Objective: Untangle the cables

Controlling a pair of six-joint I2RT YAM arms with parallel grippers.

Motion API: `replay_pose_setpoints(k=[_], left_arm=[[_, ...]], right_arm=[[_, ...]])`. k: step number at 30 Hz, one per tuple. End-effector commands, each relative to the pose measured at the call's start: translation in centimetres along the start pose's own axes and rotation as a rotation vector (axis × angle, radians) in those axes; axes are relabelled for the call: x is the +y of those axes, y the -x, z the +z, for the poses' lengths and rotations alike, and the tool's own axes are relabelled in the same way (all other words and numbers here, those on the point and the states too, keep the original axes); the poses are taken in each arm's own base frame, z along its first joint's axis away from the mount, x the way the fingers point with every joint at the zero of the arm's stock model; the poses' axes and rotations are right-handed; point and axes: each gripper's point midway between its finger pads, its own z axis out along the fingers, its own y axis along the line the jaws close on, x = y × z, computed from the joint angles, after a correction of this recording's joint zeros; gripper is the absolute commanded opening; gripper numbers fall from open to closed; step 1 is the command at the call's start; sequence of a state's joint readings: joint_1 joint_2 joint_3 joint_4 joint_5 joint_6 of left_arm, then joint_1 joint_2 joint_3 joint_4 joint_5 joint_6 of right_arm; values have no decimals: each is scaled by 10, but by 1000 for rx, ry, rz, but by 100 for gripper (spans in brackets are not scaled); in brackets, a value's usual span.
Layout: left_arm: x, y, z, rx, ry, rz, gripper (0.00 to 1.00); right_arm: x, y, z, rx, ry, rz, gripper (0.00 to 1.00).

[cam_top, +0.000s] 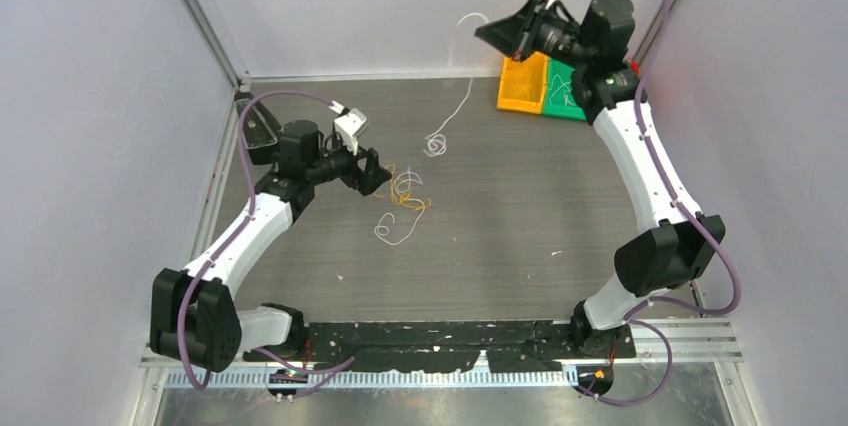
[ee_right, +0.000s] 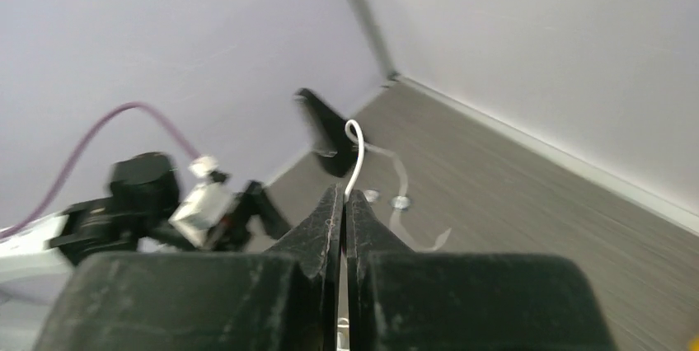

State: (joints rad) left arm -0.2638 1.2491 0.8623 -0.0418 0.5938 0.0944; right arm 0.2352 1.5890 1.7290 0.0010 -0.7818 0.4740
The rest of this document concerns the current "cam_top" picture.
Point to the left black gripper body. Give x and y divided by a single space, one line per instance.
350 172

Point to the black wedge stand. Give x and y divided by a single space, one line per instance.
261 132

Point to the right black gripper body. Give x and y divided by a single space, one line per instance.
533 33

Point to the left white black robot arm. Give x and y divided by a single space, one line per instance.
193 314

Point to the yellow plastic bin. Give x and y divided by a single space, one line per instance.
522 85

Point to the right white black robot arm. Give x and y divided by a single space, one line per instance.
675 239

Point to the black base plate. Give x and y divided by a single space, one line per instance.
446 347

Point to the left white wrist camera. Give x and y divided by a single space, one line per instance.
349 124

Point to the aluminium frame rail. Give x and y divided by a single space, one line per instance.
691 339

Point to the green plastic bin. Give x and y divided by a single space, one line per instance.
559 100

